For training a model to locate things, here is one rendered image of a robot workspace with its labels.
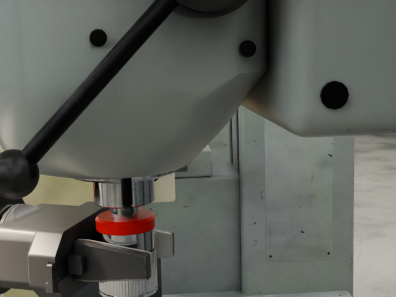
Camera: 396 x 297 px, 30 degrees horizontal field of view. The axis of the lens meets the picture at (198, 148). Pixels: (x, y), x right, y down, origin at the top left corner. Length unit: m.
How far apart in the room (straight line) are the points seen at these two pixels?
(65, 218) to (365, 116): 0.25
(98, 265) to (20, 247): 0.06
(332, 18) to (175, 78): 0.11
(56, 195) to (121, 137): 1.86
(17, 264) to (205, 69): 0.22
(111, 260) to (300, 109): 0.19
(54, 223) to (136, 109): 0.14
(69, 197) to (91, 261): 1.78
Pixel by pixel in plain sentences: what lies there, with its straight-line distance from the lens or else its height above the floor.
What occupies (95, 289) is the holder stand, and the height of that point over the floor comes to 1.08.
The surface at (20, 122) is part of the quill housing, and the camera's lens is 0.50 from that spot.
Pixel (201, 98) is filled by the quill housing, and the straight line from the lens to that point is 0.49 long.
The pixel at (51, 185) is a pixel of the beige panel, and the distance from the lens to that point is 2.35.
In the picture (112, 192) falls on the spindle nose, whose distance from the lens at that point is 0.56.
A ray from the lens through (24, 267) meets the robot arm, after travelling 0.59.
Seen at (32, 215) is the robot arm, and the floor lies 1.26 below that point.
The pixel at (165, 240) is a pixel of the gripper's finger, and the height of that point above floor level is 1.24.
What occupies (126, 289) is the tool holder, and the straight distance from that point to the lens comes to 0.58.
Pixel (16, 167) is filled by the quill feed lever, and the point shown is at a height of 1.34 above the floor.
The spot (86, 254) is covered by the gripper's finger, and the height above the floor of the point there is 1.25.
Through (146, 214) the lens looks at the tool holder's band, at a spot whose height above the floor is 1.27.
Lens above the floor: 1.42
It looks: 10 degrees down
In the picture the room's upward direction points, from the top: 2 degrees counter-clockwise
